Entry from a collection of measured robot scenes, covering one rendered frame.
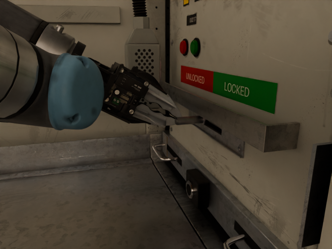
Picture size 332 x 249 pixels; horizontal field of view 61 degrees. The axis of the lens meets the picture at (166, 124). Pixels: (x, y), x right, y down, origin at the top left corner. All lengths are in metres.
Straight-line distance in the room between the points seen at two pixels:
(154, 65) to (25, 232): 0.40
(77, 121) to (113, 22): 0.53
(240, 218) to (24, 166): 0.53
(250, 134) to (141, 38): 0.38
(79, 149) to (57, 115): 0.47
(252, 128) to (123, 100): 0.20
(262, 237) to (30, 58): 0.32
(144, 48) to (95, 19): 0.21
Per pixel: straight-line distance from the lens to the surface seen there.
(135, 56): 0.62
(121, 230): 0.50
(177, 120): 0.49
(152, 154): 0.77
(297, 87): 0.31
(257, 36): 0.37
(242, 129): 0.32
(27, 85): 0.25
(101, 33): 0.80
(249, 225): 0.40
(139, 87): 0.41
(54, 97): 0.27
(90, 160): 0.75
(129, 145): 0.75
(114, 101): 0.42
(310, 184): 0.25
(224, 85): 0.44
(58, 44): 0.42
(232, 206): 0.43
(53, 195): 0.64
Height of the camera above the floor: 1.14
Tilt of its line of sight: 16 degrees down
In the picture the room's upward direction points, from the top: straight up
